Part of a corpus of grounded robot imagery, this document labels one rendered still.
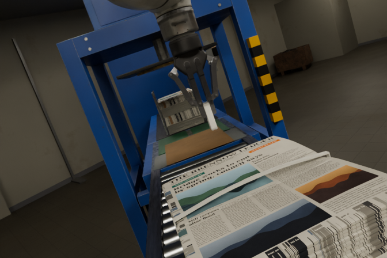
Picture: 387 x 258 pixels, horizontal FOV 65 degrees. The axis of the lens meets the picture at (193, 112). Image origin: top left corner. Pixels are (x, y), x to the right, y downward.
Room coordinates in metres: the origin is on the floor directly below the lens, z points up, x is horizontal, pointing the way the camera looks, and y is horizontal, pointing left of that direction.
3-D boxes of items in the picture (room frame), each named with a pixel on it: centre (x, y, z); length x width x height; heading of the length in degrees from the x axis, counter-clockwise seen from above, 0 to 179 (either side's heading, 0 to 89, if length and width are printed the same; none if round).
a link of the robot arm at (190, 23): (0.75, -0.04, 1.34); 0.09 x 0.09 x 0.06
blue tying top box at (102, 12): (1.87, 0.06, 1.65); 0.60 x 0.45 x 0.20; 94
